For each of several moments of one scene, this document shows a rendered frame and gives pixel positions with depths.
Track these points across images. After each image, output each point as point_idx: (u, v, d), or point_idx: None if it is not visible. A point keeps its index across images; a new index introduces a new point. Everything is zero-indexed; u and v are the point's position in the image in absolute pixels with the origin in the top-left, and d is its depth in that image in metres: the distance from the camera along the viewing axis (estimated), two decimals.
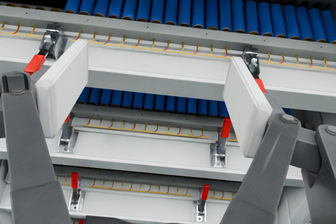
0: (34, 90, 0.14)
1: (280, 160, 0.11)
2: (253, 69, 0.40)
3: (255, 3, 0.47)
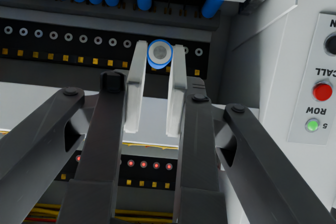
0: (119, 88, 0.16)
1: (206, 138, 0.12)
2: None
3: None
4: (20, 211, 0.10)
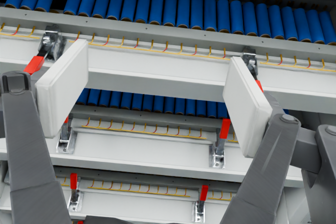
0: (34, 90, 0.14)
1: (280, 160, 0.11)
2: (251, 70, 0.40)
3: (253, 4, 0.47)
4: None
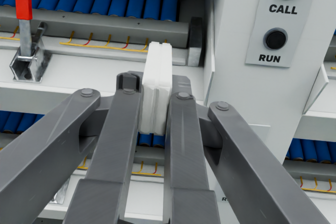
0: (134, 89, 0.16)
1: (193, 136, 0.12)
2: (26, 42, 0.30)
3: None
4: (32, 210, 0.10)
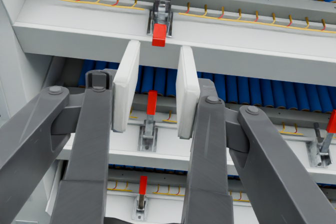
0: (107, 87, 0.16)
1: (217, 140, 0.12)
2: None
3: None
4: (9, 212, 0.10)
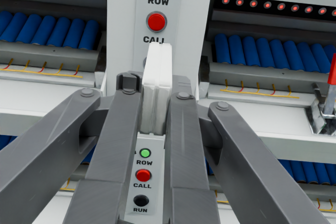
0: (134, 89, 0.16)
1: (193, 136, 0.12)
2: None
3: (9, 13, 0.43)
4: (32, 210, 0.10)
